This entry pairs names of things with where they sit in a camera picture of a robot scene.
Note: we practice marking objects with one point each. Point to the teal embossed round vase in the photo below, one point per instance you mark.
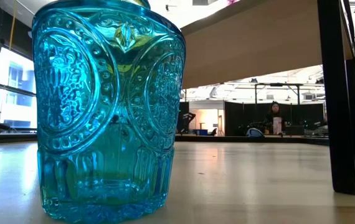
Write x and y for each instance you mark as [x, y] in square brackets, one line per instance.
[102, 124]

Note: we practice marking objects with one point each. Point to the pink squat glass vase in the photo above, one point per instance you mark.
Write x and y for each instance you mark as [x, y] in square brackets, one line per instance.
[233, 1]

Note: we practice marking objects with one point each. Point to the wooden shelf with black legs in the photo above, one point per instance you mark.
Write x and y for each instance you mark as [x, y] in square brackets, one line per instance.
[258, 46]

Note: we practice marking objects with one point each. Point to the narrow black partition panel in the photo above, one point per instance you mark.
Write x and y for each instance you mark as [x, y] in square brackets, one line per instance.
[183, 109]

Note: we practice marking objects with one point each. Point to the blue storage bin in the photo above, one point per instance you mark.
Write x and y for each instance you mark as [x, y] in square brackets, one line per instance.
[201, 132]

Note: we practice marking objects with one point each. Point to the wide black partition panel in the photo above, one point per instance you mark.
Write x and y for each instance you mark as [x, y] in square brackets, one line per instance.
[236, 118]

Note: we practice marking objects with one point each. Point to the blue white bag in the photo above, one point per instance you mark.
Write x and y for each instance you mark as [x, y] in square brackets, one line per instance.
[254, 133]

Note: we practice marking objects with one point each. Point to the person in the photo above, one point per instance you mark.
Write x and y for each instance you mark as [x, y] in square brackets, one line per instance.
[274, 109]

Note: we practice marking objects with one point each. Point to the white carton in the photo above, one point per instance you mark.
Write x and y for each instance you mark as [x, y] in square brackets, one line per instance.
[277, 125]

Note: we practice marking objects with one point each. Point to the black metal rack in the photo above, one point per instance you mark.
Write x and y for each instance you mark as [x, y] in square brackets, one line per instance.
[277, 84]

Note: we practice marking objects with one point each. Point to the black box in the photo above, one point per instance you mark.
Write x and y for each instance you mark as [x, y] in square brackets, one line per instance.
[294, 130]

